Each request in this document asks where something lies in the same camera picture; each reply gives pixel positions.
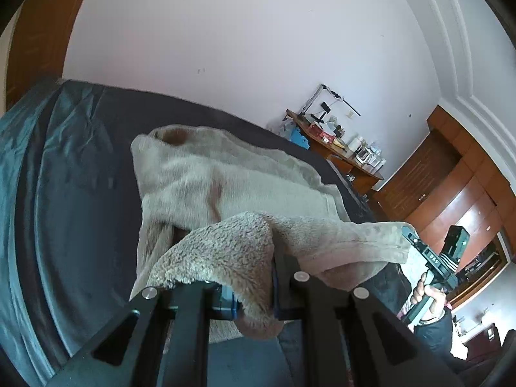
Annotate wooden desk with clutter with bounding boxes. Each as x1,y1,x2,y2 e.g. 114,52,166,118
286,109,384,195

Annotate red box on desk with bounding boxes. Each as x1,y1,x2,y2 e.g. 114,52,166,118
308,124,335,143

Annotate brown wooden wardrobe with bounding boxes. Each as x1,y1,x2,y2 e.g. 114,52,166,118
370,107,515,307

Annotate grey-brown fleece garment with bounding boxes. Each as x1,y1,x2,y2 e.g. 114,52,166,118
130,125,410,342

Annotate brown wooden door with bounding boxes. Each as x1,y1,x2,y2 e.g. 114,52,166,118
5,0,83,109

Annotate black desk lamp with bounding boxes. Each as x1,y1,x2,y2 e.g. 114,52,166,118
297,84,362,124

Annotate person's right hand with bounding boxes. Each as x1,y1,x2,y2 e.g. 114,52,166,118
410,273,447,326

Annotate person's dark sleeve forearm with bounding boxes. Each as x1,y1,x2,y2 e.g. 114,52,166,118
414,308,468,374

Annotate dark blue bed cover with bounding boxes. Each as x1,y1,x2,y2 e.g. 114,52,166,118
1,79,373,386

